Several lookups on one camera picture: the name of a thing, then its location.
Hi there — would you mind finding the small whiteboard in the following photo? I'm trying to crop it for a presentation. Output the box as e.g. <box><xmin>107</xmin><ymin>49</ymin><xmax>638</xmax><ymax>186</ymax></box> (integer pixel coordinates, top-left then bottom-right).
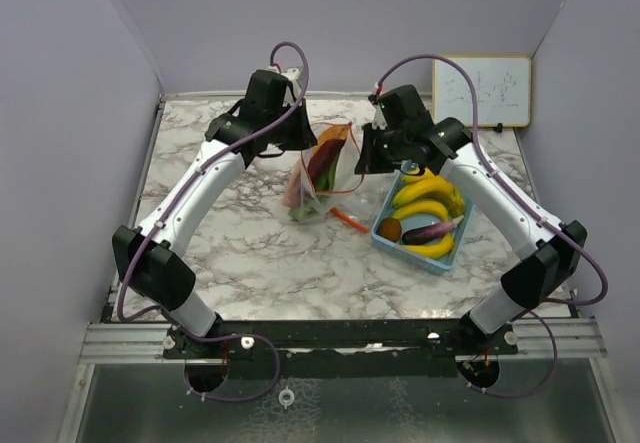
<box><xmin>432</xmin><ymin>55</ymin><xmax>532</xmax><ymax>128</ymax></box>

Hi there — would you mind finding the aluminium extrusion rail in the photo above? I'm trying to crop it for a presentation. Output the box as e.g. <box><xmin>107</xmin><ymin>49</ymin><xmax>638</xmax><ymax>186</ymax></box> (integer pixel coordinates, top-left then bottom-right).
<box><xmin>79</xmin><ymin>318</ymin><xmax>608</xmax><ymax>365</ymax></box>

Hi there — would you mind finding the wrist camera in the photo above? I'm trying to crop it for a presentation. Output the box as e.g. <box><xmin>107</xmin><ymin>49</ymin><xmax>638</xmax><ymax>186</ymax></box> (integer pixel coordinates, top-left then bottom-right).
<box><xmin>267</xmin><ymin>64</ymin><xmax>306</xmax><ymax>103</ymax></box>
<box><xmin>368</xmin><ymin>94</ymin><xmax>387</xmax><ymax>130</ymax></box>

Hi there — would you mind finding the blue plastic basket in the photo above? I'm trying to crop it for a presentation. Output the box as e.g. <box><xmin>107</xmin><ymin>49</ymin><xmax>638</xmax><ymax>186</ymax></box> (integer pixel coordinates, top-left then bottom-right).
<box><xmin>371</xmin><ymin>168</ymin><xmax>474</xmax><ymax>275</ymax></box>

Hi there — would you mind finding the red orange papaya slice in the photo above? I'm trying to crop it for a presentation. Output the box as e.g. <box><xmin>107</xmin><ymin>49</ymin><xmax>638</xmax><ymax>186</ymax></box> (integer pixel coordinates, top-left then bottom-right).
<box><xmin>286</xmin><ymin>138</ymin><xmax>346</xmax><ymax>208</ymax></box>

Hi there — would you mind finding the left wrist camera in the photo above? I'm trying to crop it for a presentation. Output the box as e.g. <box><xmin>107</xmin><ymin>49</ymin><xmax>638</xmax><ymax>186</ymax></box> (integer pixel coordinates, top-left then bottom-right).
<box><xmin>267</xmin><ymin>64</ymin><xmax>306</xmax><ymax>103</ymax></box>

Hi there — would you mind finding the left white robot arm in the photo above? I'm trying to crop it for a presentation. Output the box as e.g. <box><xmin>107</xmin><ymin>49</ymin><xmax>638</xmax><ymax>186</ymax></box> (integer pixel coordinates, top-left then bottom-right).
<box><xmin>112</xmin><ymin>65</ymin><xmax>316</xmax><ymax>358</ymax></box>

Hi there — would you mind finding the clear orange zip bag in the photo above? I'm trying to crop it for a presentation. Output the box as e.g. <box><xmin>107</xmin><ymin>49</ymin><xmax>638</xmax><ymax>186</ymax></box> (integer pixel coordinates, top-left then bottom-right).
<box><xmin>284</xmin><ymin>121</ymin><xmax>364</xmax><ymax>223</ymax></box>
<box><xmin>330</xmin><ymin>208</ymin><xmax>369</xmax><ymax>234</ymax></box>

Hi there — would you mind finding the yellow banana bunch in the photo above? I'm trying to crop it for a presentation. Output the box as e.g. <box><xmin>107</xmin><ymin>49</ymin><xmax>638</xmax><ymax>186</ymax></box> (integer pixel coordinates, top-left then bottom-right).
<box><xmin>391</xmin><ymin>170</ymin><xmax>466</xmax><ymax>220</ymax></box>

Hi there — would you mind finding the purple eggplant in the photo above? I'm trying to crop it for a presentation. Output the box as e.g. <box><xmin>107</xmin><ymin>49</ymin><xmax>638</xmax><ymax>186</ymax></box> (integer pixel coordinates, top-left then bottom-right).
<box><xmin>401</xmin><ymin>215</ymin><xmax>464</xmax><ymax>245</ymax></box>

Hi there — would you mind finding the green leaf vegetable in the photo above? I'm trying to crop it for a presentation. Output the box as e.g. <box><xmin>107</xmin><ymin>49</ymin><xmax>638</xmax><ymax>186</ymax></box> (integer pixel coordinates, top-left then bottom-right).
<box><xmin>284</xmin><ymin>161</ymin><xmax>337</xmax><ymax>222</ymax></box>

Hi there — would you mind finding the single yellow banana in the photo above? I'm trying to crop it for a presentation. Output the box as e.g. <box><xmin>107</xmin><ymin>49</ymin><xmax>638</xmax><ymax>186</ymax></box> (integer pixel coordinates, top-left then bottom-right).
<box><xmin>403</xmin><ymin>233</ymin><xmax>455</xmax><ymax>259</ymax></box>

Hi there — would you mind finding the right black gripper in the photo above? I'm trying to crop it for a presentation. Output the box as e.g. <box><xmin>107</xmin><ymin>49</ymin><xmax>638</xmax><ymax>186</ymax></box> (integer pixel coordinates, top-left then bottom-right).
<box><xmin>354</xmin><ymin>121</ymin><xmax>409</xmax><ymax>174</ymax></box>

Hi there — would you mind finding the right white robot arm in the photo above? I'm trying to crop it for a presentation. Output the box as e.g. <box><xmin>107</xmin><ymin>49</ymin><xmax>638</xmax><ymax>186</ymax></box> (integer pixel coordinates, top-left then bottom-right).
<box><xmin>355</xmin><ymin>85</ymin><xmax>587</xmax><ymax>354</ymax></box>

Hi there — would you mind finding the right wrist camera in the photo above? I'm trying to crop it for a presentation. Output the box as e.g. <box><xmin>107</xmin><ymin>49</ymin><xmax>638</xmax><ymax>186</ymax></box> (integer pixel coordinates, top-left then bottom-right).
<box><xmin>368</xmin><ymin>94</ymin><xmax>387</xmax><ymax>130</ymax></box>

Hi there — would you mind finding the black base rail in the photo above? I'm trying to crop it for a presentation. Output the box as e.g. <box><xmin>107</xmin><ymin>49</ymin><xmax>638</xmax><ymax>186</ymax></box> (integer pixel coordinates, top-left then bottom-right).
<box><xmin>163</xmin><ymin>318</ymin><xmax>518</xmax><ymax>380</ymax></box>

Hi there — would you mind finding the white ring pull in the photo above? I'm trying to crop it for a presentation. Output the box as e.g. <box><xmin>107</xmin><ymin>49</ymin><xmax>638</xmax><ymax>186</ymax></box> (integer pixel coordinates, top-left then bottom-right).
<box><xmin>278</xmin><ymin>387</ymin><xmax>295</xmax><ymax>410</ymax></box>

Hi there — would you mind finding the small brown orange fruit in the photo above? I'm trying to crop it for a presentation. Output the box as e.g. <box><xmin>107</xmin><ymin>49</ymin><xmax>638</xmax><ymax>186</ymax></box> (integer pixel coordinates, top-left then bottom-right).
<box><xmin>376</xmin><ymin>217</ymin><xmax>403</xmax><ymax>243</ymax></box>

